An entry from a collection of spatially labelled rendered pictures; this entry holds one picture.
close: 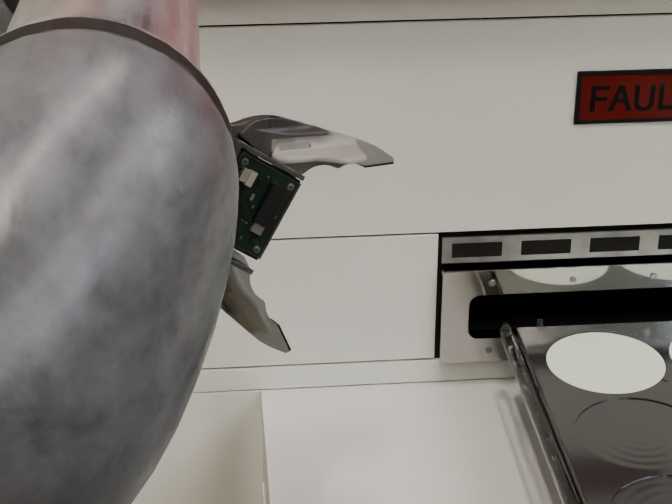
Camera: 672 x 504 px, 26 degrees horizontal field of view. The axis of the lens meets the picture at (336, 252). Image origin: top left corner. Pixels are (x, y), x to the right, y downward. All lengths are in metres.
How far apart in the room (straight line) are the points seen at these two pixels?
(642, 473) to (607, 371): 0.15
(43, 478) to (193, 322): 0.06
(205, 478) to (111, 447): 1.04
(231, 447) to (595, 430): 0.38
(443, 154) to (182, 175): 0.88
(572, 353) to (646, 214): 0.15
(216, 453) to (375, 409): 0.17
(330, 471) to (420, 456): 0.08
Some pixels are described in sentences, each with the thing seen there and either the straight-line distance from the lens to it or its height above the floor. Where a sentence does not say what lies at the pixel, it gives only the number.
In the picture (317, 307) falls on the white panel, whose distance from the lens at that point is 1.32.
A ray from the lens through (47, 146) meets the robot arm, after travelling 0.38.
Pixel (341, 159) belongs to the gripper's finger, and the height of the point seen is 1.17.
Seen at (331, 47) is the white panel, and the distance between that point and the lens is 1.22.
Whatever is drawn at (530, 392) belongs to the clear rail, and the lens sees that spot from 1.21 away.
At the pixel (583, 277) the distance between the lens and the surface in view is 1.33.
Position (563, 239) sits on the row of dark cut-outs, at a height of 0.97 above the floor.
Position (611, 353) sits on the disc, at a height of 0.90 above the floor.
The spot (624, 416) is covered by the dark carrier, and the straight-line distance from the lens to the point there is 1.20.
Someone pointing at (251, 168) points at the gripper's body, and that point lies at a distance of 0.90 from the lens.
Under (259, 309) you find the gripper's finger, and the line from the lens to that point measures 0.95.
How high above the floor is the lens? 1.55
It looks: 27 degrees down
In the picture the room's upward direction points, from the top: straight up
